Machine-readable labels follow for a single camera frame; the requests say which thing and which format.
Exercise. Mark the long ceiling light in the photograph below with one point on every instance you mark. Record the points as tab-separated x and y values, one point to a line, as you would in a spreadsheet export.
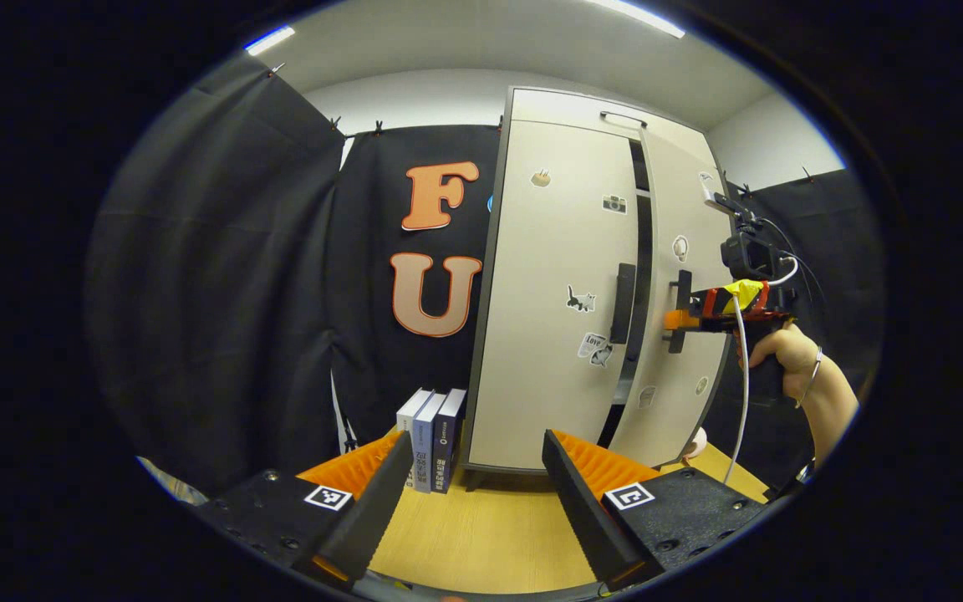
270	39
636	17

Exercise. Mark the beige double-door shoe cabinet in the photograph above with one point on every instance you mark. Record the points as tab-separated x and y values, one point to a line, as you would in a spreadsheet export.
642	242

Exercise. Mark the cabinet door with camera sticker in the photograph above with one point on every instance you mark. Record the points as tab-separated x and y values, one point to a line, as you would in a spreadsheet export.
548	251

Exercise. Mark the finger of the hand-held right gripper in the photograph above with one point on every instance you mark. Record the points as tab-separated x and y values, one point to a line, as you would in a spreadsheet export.
680	319

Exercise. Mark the pink and white plush toy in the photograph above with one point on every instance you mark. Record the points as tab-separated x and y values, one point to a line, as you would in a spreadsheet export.
696	443

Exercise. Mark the black backdrop cloth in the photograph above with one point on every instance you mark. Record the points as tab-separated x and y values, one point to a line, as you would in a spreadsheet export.
222	293

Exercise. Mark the white book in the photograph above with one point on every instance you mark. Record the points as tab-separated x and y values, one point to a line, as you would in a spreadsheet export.
410	418

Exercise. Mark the grey-blue book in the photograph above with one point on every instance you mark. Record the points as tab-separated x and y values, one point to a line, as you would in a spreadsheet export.
425	443

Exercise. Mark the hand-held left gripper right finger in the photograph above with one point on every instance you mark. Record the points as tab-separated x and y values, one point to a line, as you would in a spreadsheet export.
586	510

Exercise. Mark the navy book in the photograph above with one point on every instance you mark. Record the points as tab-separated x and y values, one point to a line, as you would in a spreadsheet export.
446	435

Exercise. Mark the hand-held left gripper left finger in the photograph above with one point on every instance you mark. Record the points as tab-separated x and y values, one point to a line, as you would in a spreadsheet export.
373	518

